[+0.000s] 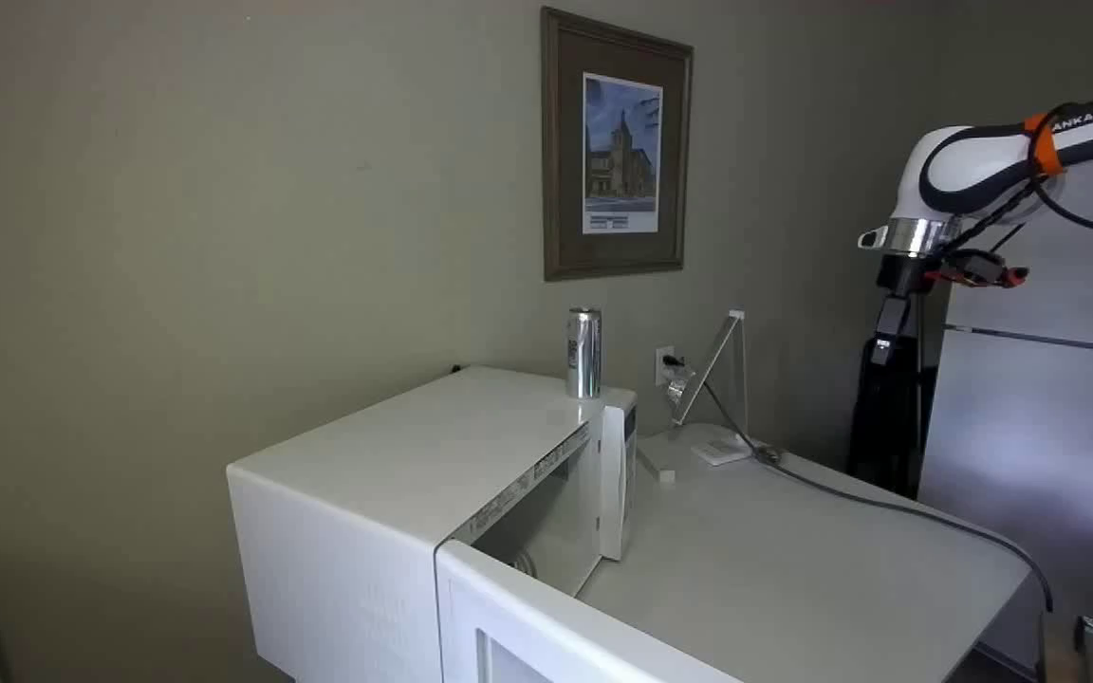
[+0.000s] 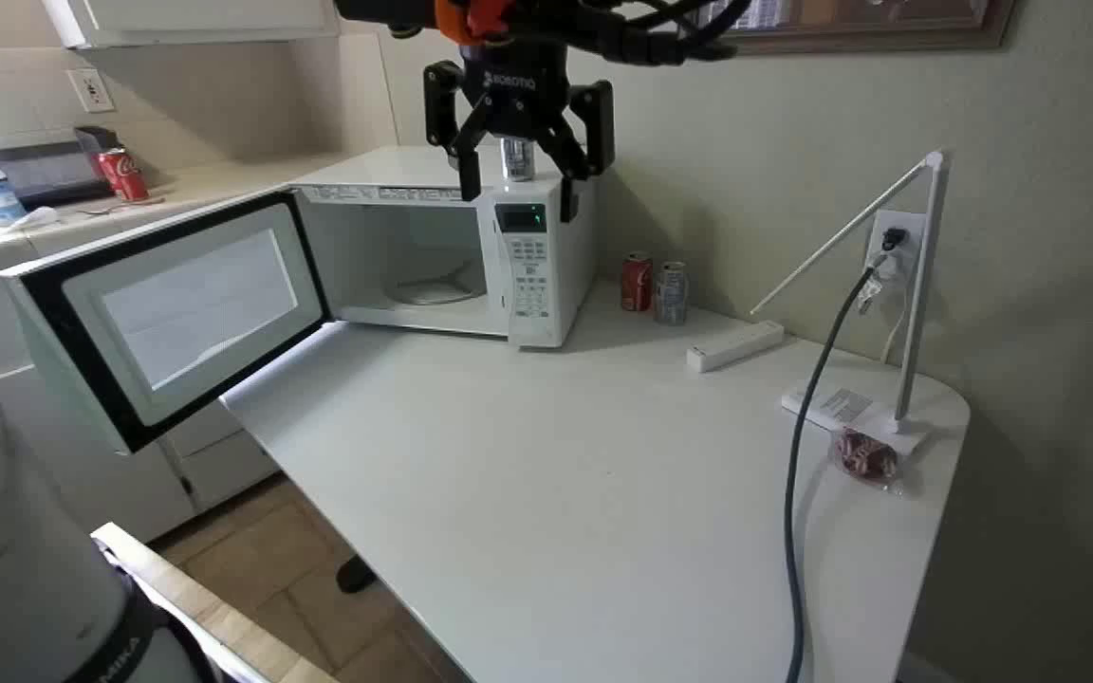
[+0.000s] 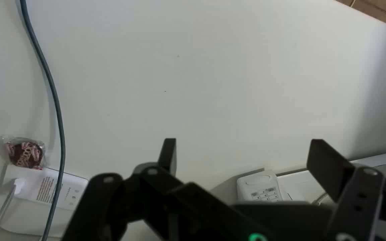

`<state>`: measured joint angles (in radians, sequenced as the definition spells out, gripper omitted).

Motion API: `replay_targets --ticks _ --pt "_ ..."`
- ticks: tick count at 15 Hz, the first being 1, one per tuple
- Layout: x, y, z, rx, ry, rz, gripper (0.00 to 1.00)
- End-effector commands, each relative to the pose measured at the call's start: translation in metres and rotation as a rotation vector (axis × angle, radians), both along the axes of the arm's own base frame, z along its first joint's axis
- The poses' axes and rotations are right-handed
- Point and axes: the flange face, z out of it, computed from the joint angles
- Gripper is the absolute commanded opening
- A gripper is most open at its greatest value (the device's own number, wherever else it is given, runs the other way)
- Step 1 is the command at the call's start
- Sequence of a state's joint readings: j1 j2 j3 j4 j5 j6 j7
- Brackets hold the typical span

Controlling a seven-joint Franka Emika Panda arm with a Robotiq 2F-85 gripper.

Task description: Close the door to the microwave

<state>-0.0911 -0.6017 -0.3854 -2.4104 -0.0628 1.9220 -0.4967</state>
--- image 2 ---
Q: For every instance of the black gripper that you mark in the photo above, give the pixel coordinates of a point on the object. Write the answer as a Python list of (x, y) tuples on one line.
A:
[(523, 79)]

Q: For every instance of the white microwave door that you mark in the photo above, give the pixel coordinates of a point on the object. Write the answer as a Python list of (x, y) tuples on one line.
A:
[(192, 315)]

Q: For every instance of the red soda can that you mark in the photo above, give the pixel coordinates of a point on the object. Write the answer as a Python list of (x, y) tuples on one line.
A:
[(635, 284)]

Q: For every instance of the short silver soda can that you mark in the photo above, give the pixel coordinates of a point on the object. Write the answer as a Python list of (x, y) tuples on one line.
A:
[(669, 294)]

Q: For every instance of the brown framed picture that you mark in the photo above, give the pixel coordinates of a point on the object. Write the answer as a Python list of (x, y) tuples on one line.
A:
[(889, 24)]

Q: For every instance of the red can with white print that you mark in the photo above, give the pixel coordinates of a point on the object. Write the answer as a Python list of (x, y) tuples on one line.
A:
[(122, 177)]

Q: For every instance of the black table foot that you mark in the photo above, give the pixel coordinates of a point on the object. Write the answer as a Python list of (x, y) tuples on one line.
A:
[(354, 576)]

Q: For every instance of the black tablet screen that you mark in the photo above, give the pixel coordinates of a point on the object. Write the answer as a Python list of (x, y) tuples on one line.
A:
[(45, 174)]

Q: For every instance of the light wooden plank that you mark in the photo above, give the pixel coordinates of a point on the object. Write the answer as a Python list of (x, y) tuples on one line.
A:
[(205, 619)]

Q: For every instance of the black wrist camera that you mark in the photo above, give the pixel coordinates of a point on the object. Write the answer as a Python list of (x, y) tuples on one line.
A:
[(380, 12)]

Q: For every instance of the white wall cabinet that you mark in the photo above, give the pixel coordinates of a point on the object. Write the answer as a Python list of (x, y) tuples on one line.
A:
[(192, 18)]

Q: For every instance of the white wall outlet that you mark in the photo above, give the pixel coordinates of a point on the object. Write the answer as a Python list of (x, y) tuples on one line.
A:
[(909, 222)]

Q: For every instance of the white wall switch plate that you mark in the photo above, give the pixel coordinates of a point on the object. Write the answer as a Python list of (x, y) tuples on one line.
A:
[(87, 90)]

